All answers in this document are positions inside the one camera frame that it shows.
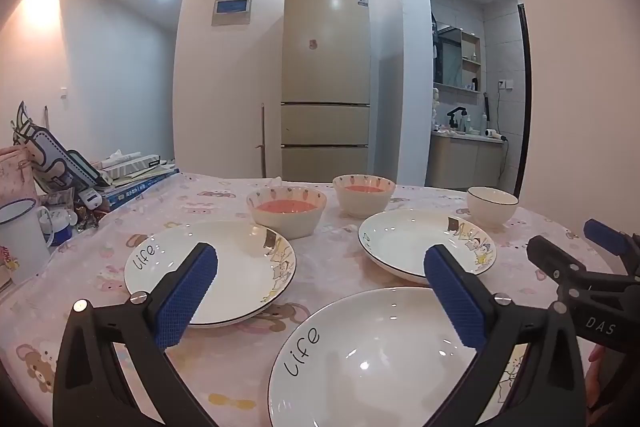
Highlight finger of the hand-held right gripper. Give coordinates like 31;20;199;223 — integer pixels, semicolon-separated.
526;234;640;290
583;218;640;278

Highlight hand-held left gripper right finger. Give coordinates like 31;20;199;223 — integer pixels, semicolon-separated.
423;244;586;427

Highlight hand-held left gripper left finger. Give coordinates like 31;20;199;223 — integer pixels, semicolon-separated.
52;242;221;427

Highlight white cartoon print plate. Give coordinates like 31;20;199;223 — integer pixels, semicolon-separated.
267;287;531;427
358;209;497;284
123;220;297;329

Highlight white bowl dark rim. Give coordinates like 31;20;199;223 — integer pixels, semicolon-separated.
466;186;520;229

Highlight large carrot print bowl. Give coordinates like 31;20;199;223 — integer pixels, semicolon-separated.
246;186;327;240

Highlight small carrot print bowl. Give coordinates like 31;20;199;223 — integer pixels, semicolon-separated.
332;174;397;219

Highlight person's right hand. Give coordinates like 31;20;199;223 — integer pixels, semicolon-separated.
587;345;605;409

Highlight blue book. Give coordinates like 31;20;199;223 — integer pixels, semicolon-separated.
102;167;180;210

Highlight beige vanity cabinet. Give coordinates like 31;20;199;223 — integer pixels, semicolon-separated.
427;132;506;190

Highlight pink cartoon printed tablecloth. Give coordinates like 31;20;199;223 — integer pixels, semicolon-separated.
0;169;616;427

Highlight bunch of keys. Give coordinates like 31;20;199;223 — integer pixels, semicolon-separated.
75;207;108;233

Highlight stack of green papers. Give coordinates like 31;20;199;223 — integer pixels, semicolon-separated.
107;164;176;188

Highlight grey striped tissue box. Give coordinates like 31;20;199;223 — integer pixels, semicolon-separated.
100;150;168;174

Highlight blue and white jar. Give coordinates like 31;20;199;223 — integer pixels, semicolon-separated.
39;207;76;248

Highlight broom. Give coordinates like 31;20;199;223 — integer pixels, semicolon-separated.
257;103;267;180

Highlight white enamel mug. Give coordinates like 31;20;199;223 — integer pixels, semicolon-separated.
0;198;53;285

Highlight pink printed bag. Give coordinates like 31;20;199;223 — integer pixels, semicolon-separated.
0;146;40;208

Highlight bathroom mirror cabinet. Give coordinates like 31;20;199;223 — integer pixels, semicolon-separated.
434;22;483;92

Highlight beige refrigerator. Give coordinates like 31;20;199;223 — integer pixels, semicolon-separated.
280;0;373;182

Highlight black door frame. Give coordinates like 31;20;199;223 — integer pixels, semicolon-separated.
517;4;532;198

